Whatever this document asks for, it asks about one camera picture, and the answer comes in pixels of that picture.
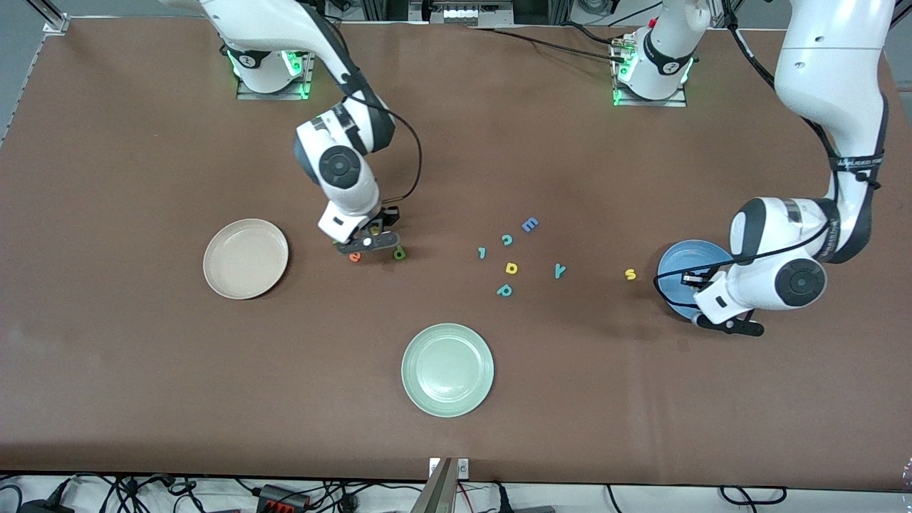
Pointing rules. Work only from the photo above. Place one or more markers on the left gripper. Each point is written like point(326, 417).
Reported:
point(689, 281)

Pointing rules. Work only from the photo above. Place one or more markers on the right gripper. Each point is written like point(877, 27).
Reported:
point(385, 218)

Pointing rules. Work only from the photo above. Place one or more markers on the green letter p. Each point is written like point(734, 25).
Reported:
point(400, 252)

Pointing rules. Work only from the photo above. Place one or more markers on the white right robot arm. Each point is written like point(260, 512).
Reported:
point(342, 171)

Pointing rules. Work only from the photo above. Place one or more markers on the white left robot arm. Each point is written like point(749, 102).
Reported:
point(826, 71)

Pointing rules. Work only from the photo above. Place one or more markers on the blue plate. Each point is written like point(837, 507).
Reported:
point(705, 255)

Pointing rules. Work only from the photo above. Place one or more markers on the teal letter p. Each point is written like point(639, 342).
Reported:
point(504, 290)

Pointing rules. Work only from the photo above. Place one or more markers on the blue letter E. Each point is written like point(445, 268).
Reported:
point(529, 225)

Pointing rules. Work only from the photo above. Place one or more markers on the beige brown plate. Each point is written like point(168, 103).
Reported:
point(246, 258)

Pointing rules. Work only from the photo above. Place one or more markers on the pale green plate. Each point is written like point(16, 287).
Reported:
point(447, 370)

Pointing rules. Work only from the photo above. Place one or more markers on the grey background device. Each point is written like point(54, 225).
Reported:
point(463, 13)

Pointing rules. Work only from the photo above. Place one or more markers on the black power strip red switches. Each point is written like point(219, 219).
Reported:
point(285, 496)

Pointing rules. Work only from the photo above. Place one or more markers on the brown table cover sheet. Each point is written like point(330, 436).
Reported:
point(142, 392)

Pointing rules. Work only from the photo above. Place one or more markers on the black power plug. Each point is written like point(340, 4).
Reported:
point(43, 507)

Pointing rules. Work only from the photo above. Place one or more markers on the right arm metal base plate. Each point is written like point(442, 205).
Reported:
point(274, 95)

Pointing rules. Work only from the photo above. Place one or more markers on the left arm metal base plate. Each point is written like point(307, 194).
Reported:
point(652, 102)

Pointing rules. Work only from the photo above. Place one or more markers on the white metal bracket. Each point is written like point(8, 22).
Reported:
point(463, 467)

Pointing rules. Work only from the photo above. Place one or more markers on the aluminium profile post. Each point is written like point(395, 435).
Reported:
point(436, 491)

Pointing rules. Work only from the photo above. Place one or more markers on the aluminium frame corner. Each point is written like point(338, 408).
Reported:
point(53, 18)

